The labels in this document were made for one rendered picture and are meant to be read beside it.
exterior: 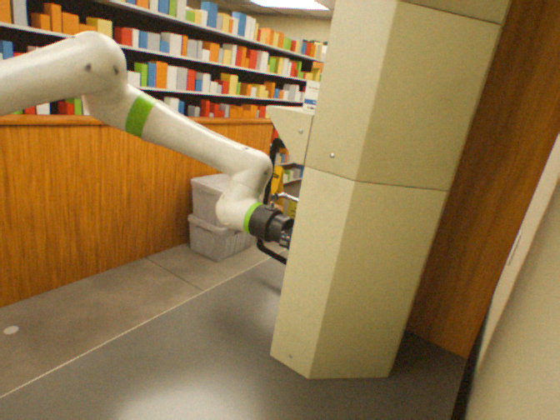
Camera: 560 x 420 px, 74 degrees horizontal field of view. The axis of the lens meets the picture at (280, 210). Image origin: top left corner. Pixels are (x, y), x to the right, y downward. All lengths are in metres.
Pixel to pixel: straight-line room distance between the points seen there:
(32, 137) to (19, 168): 0.19
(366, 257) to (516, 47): 0.57
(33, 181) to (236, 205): 1.79
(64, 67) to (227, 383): 0.74
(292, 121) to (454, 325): 0.72
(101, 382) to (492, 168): 0.98
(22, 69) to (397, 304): 0.91
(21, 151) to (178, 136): 1.62
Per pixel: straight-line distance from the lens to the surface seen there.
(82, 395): 0.88
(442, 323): 1.15
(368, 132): 0.69
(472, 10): 0.77
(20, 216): 2.66
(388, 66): 0.69
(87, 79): 0.93
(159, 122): 1.03
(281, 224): 0.94
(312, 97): 0.83
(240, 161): 1.02
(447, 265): 1.08
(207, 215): 3.20
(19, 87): 0.93
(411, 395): 0.99
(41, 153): 2.60
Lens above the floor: 1.56
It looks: 19 degrees down
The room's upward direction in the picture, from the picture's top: 10 degrees clockwise
